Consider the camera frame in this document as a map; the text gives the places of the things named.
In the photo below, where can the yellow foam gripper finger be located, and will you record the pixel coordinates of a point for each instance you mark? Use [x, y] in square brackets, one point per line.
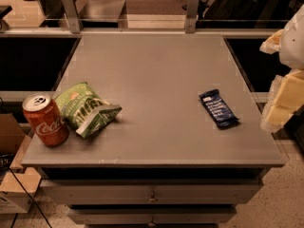
[285, 97]
[272, 44]

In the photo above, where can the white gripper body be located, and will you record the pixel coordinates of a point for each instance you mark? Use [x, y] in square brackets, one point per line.
[294, 45]

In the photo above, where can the green jalapeno chip bag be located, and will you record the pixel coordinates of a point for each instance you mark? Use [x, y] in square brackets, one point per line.
[84, 110]

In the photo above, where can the dark blue snack bar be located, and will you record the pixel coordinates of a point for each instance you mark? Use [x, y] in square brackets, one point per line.
[218, 110]

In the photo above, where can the grey drawer cabinet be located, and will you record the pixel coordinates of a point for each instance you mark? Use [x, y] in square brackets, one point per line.
[163, 134]

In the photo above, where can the upper drawer with knob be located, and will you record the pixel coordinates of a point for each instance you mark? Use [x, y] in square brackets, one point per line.
[91, 192]

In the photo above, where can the drawer with knob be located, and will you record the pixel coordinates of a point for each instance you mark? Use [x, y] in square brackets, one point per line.
[91, 192]
[152, 215]

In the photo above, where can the lower drawer with knob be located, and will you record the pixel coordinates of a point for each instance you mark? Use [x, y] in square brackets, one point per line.
[152, 215]

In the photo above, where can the red Coca-Cola can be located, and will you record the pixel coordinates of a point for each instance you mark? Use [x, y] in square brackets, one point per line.
[44, 117]

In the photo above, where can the cardboard box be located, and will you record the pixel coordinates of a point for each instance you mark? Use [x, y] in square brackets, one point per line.
[18, 184]

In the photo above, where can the right metal bracket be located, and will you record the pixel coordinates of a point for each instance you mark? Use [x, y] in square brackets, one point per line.
[191, 16]

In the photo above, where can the metal bracket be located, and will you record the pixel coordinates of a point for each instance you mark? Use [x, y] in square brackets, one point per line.
[72, 16]
[191, 16]

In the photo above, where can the left metal bracket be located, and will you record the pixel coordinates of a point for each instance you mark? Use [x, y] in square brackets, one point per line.
[72, 16]

